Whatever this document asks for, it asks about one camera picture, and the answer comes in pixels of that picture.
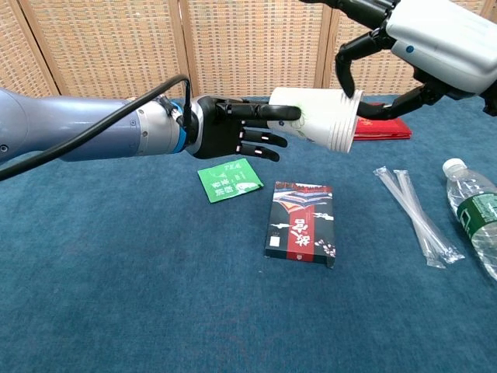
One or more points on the red certificate booklet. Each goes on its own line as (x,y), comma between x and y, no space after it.
(388,130)

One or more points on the clear water bottle green label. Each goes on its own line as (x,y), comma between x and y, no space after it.
(477,217)

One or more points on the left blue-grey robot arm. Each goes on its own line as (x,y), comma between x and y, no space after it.
(58,116)

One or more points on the black red printed box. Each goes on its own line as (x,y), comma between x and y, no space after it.
(299,225)

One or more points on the woven bamboo folding screen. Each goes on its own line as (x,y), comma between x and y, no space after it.
(248,46)

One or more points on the blue felt table cover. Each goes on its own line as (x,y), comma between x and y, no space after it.
(116,291)

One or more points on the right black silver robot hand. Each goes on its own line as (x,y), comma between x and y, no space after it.
(446,39)

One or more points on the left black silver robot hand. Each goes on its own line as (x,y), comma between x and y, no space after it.
(217,128)

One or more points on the green tea sachet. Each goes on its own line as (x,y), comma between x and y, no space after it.
(229,180)

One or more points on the clear wrapped drinking straw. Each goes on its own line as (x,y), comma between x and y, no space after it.
(405,186)
(388,182)

